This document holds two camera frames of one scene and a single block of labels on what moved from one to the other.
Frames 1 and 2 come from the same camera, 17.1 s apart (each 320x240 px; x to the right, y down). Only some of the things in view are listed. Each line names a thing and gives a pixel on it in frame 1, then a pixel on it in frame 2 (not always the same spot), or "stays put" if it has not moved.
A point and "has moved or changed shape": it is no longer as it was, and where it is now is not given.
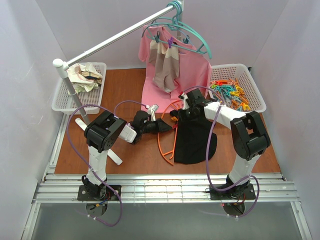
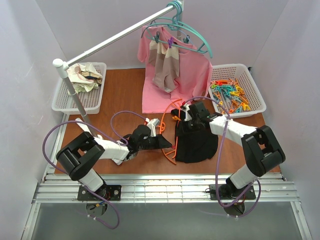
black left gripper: [157, 125] -> [155, 142]
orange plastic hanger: [172, 151] has moved or changed shape
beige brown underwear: [164, 64] stays put
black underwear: [192, 135] stays put
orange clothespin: [174, 118] stays put
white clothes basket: [64, 102] stays put
